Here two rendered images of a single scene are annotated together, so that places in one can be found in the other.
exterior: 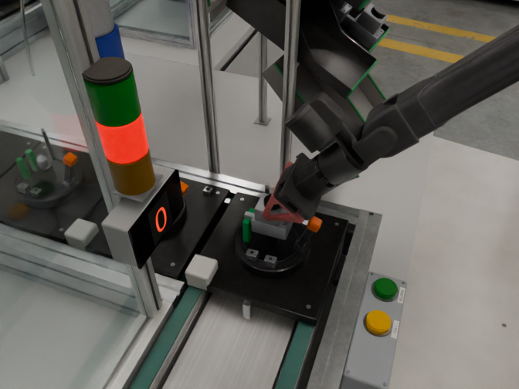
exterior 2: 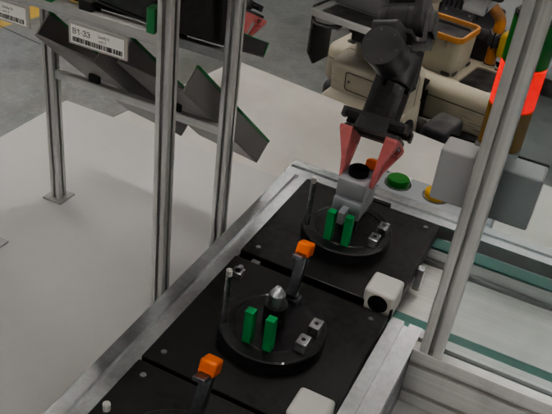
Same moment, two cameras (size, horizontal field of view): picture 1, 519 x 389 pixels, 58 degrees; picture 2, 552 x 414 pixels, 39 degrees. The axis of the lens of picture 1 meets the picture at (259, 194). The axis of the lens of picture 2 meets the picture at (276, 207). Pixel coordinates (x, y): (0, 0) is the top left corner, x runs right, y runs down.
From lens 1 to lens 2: 1.16 m
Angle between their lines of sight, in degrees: 66
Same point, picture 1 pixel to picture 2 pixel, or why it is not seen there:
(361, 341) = (455, 209)
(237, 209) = (277, 253)
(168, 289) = (399, 334)
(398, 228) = (264, 182)
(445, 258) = not seen: hidden behind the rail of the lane
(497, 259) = (316, 142)
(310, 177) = (402, 100)
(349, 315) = (427, 209)
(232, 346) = not seen: hidden behind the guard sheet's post
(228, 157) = (73, 295)
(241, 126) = not seen: outside the picture
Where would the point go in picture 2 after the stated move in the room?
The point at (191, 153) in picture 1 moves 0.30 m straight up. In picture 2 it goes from (38, 338) to (22, 158)
